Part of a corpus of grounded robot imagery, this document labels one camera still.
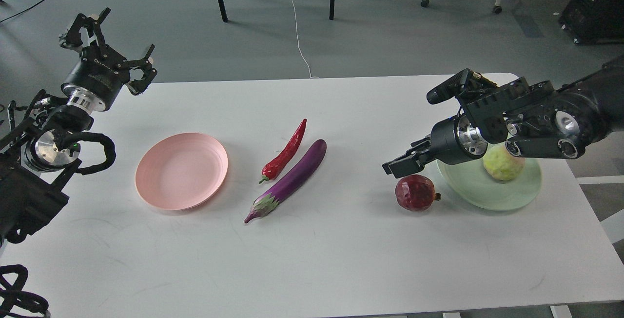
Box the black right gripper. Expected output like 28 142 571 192
382 115 488 179

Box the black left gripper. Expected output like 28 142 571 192
58 7 158 112

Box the red pomegranate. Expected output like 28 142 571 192
394 175 441 212

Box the green yellow peach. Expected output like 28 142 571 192
482 144 526 181

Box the purple eggplant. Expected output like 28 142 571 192
243 139 327 224

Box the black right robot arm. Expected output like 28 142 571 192
382 56 624 179

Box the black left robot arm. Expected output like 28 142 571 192
0 8 157 248

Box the green plate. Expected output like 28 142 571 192
437 159 542 211

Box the pink plate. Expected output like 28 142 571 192
135 133 228 211

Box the red chili pepper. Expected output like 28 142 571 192
258 119 307 184

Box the black equipment case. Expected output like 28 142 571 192
559 0 624 45

